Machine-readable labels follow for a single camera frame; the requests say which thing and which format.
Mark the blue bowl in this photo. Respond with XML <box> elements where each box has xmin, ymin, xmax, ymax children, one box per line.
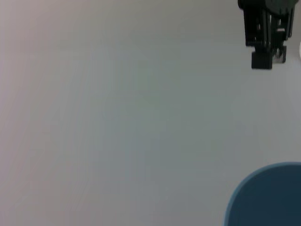
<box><xmin>223</xmin><ymin>161</ymin><xmax>301</xmax><ymax>226</ymax></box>

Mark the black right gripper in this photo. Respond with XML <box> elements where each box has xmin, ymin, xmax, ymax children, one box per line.
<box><xmin>237</xmin><ymin>0</ymin><xmax>297</xmax><ymax>70</ymax></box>

